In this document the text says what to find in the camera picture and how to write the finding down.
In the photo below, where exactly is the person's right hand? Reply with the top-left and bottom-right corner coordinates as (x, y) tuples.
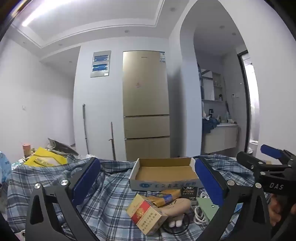
(270, 195), (296, 222)

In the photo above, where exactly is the beige round plush toy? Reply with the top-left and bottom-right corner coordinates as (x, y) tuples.
(159, 198), (192, 220)

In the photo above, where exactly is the mirror wall cabinet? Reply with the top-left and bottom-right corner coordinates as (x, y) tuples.
(198, 62), (226, 102)

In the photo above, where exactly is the yellow plastic bag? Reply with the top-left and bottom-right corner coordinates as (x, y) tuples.
(24, 147), (68, 167)

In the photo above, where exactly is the small black box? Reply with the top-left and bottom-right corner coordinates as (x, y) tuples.
(180, 186), (199, 201)

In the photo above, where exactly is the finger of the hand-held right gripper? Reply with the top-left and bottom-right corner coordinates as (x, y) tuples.
(260, 144), (296, 166)
(236, 152), (281, 178)

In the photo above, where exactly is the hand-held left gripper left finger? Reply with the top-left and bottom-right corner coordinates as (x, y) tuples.
(25, 157), (101, 241)

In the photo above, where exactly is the light blue plastic bag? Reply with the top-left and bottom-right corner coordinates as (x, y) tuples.
(0, 151), (12, 183)

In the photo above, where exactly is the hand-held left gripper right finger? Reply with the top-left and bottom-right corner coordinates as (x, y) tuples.
(194, 156), (272, 241)

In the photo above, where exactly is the red cigarette pack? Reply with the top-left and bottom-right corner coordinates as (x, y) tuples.
(126, 193), (169, 236)

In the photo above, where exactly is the grey mop handle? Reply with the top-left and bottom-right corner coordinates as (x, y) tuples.
(82, 104), (90, 155)

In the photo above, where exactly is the grey bag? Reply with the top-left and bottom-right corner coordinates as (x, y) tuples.
(47, 138), (79, 156)

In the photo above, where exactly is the dark blue towel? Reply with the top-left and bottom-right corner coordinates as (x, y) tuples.
(202, 117), (219, 133)

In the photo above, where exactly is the gold cigarette pack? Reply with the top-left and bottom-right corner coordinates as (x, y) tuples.
(146, 189), (181, 207)

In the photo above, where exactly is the blue plaid blanket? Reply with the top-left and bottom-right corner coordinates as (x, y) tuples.
(6, 155), (272, 241)

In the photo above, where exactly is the cardboard box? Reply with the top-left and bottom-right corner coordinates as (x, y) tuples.
(128, 157), (201, 192)

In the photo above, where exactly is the black door frame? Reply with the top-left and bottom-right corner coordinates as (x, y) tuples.
(238, 50), (251, 145)

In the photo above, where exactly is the grey electrical panel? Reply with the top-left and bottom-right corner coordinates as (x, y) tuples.
(90, 50), (111, 78)

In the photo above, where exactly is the white vanity cabinet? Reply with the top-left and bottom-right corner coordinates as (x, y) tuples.
(202, 124), (238, 154)

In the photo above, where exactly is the green sponge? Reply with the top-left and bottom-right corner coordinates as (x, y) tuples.
(196, 197), (219, 220)

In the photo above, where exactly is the white cable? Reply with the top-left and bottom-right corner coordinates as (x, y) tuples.
(193, 191), (211, 224)

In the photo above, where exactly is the gold refrigerator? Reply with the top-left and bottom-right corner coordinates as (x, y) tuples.
(122, 50), (171, 161)

